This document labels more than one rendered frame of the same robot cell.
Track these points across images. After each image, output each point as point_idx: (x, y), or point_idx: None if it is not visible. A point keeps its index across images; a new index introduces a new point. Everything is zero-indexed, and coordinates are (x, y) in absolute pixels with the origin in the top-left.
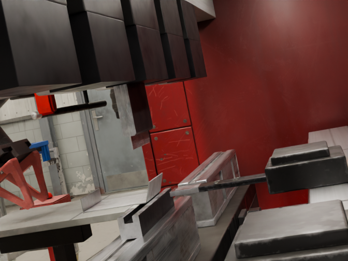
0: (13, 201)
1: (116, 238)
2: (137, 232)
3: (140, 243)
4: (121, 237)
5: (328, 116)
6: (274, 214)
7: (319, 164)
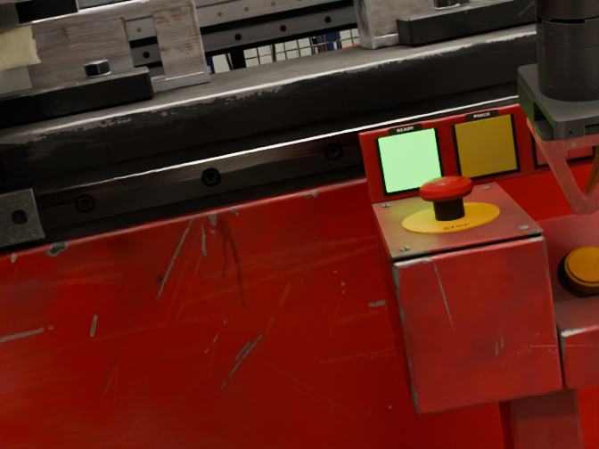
0: None
1: (61, 15)
2: (77, 4)
3: (110, 5)
4: (77, 8)
5: None
6: None
7: None
